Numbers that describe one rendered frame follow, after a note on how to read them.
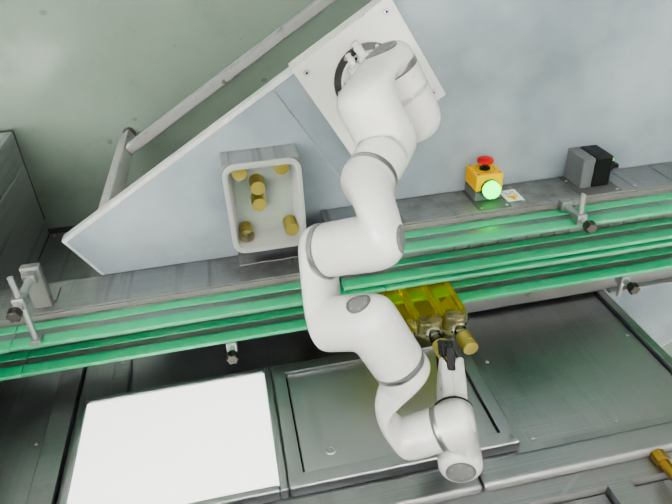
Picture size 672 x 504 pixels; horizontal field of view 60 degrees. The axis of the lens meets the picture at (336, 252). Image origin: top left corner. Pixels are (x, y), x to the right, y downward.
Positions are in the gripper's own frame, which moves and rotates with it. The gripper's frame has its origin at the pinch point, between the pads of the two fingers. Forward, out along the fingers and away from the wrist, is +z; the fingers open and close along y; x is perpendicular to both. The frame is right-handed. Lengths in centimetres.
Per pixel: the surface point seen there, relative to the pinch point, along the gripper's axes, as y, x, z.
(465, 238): 13.9, -6.0, 23.9
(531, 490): -14.8, -15.3, -20.9
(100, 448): -14, 71, -15
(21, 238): -5, 122, 54
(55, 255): -17, 119, 63
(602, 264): -3, -44, 38
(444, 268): 6.4, -1.6, 22.7
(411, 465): -12.8, 7.3, -17.7
